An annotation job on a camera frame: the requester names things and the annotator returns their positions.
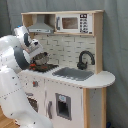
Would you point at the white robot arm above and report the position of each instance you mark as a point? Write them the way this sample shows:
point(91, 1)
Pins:
point(16, 52)

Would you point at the white cabinet door with dispenser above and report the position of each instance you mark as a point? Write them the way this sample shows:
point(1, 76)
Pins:
point(64, 103)

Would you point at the toy oven door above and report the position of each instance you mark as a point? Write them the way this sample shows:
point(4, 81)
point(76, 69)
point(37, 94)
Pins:
point(32, 101)

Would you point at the wooden toy kitchen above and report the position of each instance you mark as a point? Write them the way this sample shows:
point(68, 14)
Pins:
point(64, 49)

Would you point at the red right stove knob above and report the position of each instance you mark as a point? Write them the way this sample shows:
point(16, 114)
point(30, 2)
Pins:
point(35, 83)

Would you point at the small metal pot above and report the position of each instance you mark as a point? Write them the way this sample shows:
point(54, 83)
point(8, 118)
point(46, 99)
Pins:
point(41, 58)

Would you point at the black toy stovetop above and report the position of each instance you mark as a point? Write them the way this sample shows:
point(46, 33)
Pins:
point(42, 68)

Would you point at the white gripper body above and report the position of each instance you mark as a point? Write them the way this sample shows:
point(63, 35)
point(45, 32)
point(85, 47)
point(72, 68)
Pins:
point(33, 47)

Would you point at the toy microwave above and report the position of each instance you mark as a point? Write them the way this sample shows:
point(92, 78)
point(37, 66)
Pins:
point(74, 23)

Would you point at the grey range hood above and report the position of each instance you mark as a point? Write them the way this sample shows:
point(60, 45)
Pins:
point(40, 26)

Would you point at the grey toy sink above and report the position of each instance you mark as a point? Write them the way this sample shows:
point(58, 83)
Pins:
point(74, 74)

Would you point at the black toy faucet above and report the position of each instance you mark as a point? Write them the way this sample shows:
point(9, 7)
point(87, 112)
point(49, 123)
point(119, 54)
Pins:
point(83, 62)

